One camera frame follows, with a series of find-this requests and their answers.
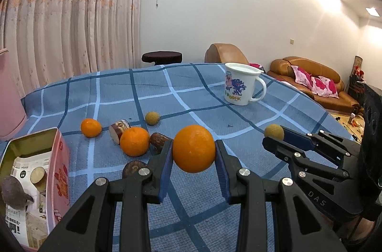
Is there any pink tin box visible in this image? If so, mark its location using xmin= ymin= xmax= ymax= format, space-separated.
xmin=0 ymin=127 xmax=71 ymax=249

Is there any brown passion fruit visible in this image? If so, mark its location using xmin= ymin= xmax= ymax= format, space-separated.
xmin=122 ymin=160 xmax=149 ymax=179
xmin=149 ymin=132 xmax=174 ymax=155

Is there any brown leather armchair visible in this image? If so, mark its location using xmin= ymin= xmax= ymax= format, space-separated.
xmin=204 ymin=43 xmax=249 ymax=64

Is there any brown leather sofa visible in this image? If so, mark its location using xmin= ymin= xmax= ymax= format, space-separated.
xmin=266 ymin=57 xmax=361 ymax=114

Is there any blue plaid tablecloth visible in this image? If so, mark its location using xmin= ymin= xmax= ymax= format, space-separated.
xmin=0 ymin=63 xmax=359 ymax=252

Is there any white printed paper packet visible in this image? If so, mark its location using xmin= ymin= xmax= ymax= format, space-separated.
xmin=6 ymin=151 xmax=51 ymax=248

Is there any large orange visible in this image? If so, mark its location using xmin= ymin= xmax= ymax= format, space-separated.
xmin=172 ymin=125 xmax=216 ymax=174

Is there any dark purple fruit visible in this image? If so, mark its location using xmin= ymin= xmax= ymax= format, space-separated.
xmin=1 ymin=175 xmax=34 ymax=210

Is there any tan longan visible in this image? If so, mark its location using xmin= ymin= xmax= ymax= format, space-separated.
xmin=145 ymin=111 xmax=161 ymax=125
xmin=264 ymin=124 xmax=285 ymax=141

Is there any pink electric kettle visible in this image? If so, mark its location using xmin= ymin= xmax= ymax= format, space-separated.
xmin=0 ymin=47 xmax=28 ymax=139

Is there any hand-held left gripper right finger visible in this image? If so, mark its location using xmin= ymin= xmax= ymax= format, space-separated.
xmin=215 ymin=139 xmax=348 ymax=252

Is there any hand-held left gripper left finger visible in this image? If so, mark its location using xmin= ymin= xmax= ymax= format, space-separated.
xmin=39 ymin=140 xmax=175 ymax=252

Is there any pale floral curtain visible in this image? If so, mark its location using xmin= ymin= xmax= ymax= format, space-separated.
xmin=0 ymin=0 xmax=144 ymax=99

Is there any dark round stool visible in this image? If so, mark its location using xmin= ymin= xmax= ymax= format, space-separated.
xmin=141 ymin=51 xmax=183 ymax=66

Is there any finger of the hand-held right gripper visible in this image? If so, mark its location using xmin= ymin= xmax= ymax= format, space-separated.
xmin=263 ymin=136 xmax=360 ymax=218
xmin=281 ymin=126 xmax=362 ymax=164

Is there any medium orange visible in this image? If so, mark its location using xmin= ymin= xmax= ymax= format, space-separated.
xmin=120 ymin=126 xmax=150 ymax=157

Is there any red figurine decoration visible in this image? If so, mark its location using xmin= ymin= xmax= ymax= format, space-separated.
xmin=349 ymin=56 xmax=366 ymax=82

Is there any white printed mug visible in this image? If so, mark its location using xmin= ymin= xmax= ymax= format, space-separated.
xmin=224 ymin=63 xmax=267 ymax=106

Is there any wooden coffee table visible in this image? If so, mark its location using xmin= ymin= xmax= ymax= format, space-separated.
xmin=328 ymin=111 xmax=365 ymax=141

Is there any small orange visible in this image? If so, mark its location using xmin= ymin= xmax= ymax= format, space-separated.
xmin=80 ymin=118 xmax=102 ymax=138

